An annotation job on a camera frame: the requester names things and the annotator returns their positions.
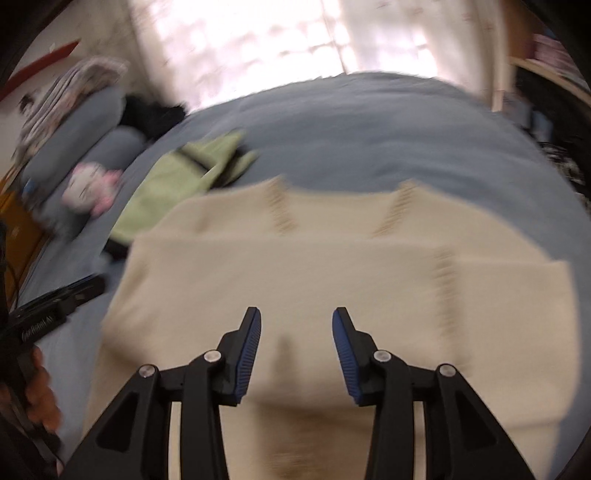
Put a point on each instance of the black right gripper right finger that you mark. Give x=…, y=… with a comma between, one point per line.
x=463, y=438

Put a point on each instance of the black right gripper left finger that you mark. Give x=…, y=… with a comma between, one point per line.
x=130, y=440

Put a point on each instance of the cream fluffy sweater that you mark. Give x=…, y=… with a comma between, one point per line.
x=431, y=278

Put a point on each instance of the person's left hand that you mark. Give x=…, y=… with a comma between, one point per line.
x=42, y=406

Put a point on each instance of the orange wooden headboard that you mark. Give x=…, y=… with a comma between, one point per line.
x=25, y=238

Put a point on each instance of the pink white cat plush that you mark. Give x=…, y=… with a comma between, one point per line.
x=91, y=189

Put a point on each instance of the blue pillow near plush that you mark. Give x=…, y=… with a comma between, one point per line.
x=115, y=151

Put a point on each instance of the blue pillow upper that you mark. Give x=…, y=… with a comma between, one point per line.
x=83, y=128

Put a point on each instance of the light green folded garment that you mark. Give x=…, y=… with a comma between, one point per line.
x=194, y=168

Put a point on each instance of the black fluffy garment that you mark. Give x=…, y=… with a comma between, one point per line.
x=151, y=119

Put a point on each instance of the patterned folded blanket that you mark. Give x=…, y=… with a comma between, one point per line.
x=64, y=95

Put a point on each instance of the black white patterned cloth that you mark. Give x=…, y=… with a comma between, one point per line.
x=569, y=169

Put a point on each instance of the blue bed blanket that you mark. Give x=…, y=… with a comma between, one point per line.
x=368, y=133

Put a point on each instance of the floral white curtain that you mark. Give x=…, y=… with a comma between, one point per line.
x=202, y=53

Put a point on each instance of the wooden bookshelf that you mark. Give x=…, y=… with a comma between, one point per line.
x=537, y=53

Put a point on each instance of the red wall shelf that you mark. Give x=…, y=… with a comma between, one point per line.
x=34, y=68

